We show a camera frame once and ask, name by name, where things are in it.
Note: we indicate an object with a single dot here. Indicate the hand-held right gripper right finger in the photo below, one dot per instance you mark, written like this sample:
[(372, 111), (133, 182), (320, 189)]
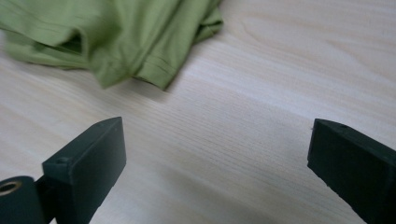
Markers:
[(355, 165)]

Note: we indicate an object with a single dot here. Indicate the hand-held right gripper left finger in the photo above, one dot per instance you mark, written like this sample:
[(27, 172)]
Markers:
[(84, 168)]

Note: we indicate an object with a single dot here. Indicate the green garment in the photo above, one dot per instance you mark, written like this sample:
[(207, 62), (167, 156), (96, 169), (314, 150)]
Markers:
[(124, 34)]

